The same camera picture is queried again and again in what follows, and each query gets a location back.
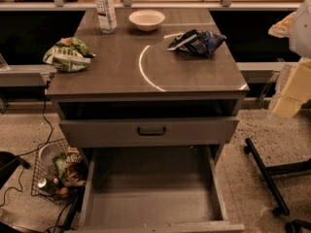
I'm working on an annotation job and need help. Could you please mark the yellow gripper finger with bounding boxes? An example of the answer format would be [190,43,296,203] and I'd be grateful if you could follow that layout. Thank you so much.
[270,60,311,118]
[268,12,295,38]

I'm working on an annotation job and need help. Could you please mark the blue chip bag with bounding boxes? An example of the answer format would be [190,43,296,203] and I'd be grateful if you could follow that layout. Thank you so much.
[167,29,226,57]

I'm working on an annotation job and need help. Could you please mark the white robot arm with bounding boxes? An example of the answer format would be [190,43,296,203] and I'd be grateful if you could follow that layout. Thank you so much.
[268,0,311,119]

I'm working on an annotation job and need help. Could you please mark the green jalapeno chip bag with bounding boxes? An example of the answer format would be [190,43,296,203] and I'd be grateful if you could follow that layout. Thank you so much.
[43,37,95,73]

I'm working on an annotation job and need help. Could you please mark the black chair base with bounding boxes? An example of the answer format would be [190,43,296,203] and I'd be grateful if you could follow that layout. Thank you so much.
[243,137,311,233]

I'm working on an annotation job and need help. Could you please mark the white ceramic bowl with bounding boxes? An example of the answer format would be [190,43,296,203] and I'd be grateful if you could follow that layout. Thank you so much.
[129,10,165,32]

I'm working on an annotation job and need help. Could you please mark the grey drawer cabinet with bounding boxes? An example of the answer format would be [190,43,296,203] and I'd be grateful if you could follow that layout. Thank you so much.
[45,7,251,233]

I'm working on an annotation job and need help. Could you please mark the grey middle drawer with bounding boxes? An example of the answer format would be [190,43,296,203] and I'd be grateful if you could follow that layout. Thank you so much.
[60,116,238,148]

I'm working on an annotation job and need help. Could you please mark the clear plastic water bottle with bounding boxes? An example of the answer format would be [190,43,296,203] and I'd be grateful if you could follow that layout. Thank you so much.
[94,0,118,34]

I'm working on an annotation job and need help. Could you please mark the open grey bottom drawer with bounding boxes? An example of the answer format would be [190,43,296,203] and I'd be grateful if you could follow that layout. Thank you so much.
[78,146,244,233]

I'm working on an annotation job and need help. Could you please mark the snack bags in basket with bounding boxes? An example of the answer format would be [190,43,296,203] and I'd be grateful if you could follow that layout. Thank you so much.
[52,147,87,198]

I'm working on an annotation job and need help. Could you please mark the clear plastic cup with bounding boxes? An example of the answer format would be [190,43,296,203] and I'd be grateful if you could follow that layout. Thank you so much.
[38,144,61,166]

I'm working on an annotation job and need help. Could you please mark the black object left edge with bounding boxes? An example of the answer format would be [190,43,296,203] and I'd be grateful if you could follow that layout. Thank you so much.
[0,151,30,188]

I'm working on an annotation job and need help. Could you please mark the black drawer handle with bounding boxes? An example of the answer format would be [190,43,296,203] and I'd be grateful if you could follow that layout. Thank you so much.
[137,127,166,136]

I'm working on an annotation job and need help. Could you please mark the black power cable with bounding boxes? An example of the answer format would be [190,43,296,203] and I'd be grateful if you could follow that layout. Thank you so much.
[0,81,54,209]

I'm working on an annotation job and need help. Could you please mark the black wire basket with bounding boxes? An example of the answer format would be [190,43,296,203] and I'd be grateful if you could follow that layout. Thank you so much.
[31,139,83,202]

